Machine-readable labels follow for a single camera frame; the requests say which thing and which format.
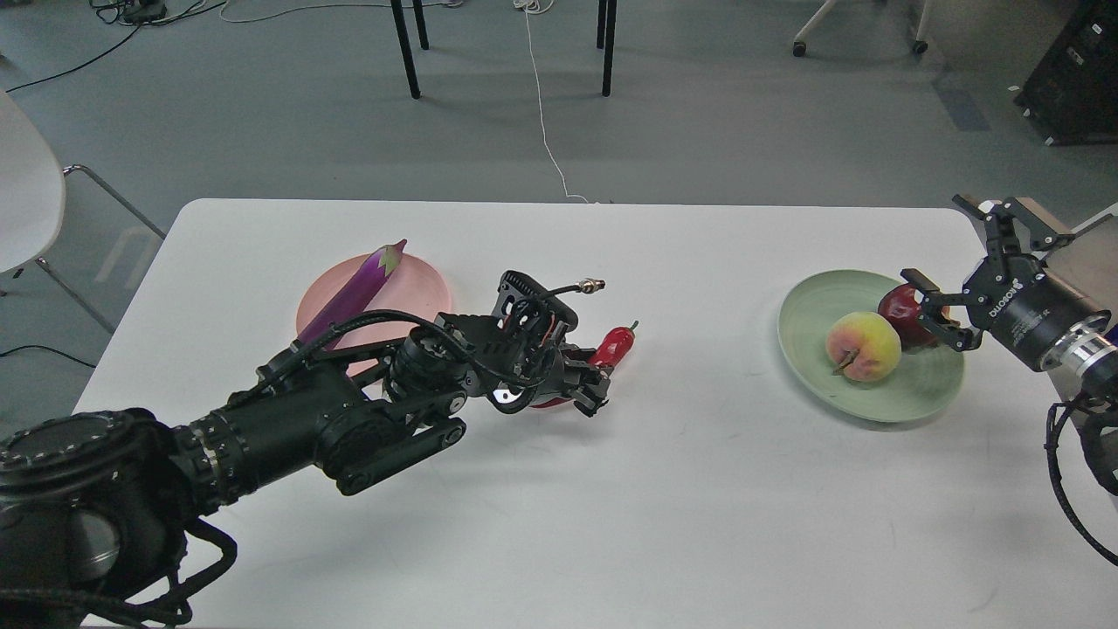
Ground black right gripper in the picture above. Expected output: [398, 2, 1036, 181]
[900, 194, 1111, 373]

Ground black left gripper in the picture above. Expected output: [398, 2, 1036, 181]
[487, 343, 617, 417]

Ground red chili pepper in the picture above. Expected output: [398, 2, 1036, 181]
[531, 320, 639, 409]

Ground red pomegranate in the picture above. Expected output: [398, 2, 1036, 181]
[877, 283, 942, 353]

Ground yellow pink peach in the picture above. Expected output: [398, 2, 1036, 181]
[824, 311, 902, 383]

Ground purple eggplant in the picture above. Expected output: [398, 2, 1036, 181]
[297, 238, 408, 345]

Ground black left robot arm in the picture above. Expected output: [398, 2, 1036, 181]
[1, 270, 628, 628]

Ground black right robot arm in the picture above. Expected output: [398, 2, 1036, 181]
[900, 194, 1117, 563]

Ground green plate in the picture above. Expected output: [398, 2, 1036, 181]
[777, 270, 965, 423]

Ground pink plate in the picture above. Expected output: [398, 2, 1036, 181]
[295, 252, 452, 349]

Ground black equipment cabinet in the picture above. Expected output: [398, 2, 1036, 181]
[1014, 1, 1117, 146]

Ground white rolling chair base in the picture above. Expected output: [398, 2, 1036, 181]
[788, 1, 940, 60]

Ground black table legs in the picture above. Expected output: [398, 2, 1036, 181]
[389, 1, 618, 101]

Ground white chair left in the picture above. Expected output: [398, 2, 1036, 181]
[1, 94, 165, 335]

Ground white floor cable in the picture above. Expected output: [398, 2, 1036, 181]
[514, 0, 601, 204]

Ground black floor cables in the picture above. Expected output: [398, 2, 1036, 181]
[0, 0, 230, 93]

